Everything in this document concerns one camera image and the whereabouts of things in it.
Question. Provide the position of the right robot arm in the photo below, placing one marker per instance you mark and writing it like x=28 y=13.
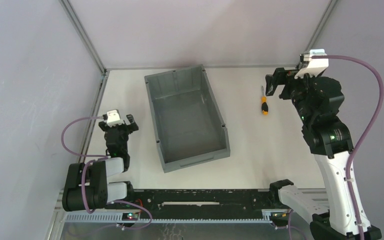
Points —
x=331 y=144

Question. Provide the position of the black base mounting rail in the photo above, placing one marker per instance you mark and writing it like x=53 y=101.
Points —
x=207 y=204

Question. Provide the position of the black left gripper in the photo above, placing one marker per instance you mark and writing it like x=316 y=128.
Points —
x=119 y=128

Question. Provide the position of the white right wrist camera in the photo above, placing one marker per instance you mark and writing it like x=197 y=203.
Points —
x=310 y=65

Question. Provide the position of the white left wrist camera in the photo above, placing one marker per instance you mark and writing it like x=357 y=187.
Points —
x=113 y=118

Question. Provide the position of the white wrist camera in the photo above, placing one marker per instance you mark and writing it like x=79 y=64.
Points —
x=113 y=118
x=310 y=65

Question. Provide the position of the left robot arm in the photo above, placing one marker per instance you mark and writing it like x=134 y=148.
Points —
x=87 y=187

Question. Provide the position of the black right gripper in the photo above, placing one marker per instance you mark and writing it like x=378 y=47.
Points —
x=285 y=84

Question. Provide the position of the yellow black screwdriver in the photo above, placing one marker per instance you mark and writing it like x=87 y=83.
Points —
x=264 y=105

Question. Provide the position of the grey plastic bin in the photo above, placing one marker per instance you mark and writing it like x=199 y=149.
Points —
x=188 y=125

